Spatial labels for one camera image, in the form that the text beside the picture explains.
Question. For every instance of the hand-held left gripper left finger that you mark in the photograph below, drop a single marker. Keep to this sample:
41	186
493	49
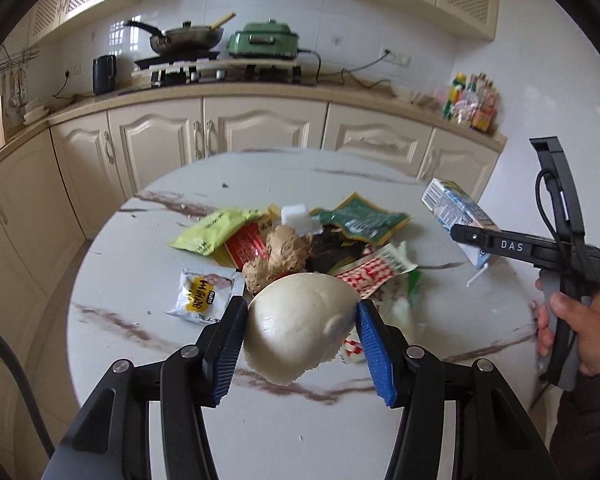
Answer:
225	355

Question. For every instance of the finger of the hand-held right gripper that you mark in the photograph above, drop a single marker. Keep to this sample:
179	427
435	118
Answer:
495	245

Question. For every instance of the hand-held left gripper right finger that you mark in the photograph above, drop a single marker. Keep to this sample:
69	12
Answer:
375	355

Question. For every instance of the blue white milk carton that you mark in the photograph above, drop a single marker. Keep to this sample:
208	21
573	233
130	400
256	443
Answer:
455	205

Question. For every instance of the green white plastic wrapper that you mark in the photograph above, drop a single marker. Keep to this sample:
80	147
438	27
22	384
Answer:
405	300

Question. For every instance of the small white yellow-label packet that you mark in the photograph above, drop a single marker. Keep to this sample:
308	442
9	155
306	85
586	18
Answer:
200	295

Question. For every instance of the white steamed bun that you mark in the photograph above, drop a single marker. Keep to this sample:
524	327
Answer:
295	325

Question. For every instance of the red white patterned wrapper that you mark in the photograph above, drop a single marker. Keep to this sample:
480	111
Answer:
375	272

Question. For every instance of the red snack packet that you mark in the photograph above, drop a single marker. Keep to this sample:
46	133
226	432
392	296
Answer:
245	247

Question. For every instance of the dark brown wrapper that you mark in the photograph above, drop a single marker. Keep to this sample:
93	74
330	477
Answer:
330	252

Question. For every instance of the ginger root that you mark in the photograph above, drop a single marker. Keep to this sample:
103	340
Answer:
280	255

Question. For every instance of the yellow-green snack packet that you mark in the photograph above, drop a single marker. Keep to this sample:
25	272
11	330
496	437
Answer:
205	232

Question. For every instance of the dark green snack packet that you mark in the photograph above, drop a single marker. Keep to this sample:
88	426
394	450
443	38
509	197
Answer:
365	220

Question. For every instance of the white foam block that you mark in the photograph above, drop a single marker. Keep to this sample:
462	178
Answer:
297	216

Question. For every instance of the person's right forearm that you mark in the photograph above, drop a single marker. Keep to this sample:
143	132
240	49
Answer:
590	425

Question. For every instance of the person's right hand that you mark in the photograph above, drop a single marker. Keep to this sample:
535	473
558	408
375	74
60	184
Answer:
597	330

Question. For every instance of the white drinking straw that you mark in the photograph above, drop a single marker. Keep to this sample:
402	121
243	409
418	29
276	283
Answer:
477	276

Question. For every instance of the cluster of condiment bottles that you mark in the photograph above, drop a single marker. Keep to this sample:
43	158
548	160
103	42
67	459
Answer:
472	102

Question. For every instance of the round marble-pattern table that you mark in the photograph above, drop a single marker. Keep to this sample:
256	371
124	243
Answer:
305	175

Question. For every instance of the cream lower kitchen cabinets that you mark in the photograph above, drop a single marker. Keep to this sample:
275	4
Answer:
260	125

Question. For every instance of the black electric kettle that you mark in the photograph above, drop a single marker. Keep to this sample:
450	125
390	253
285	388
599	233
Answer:
104	76

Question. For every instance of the stack of white bowls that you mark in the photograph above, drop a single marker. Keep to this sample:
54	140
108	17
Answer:
35	115

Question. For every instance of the green electric cooker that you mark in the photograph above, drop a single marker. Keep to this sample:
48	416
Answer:
265	40

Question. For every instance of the wok with lid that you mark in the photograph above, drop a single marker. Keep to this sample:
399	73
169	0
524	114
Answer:
190	37

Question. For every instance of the wall outlet with plug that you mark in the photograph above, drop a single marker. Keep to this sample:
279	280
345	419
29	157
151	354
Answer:
397	57

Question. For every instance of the wall utensil rack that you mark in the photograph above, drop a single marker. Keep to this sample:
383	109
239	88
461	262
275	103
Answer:
17	85

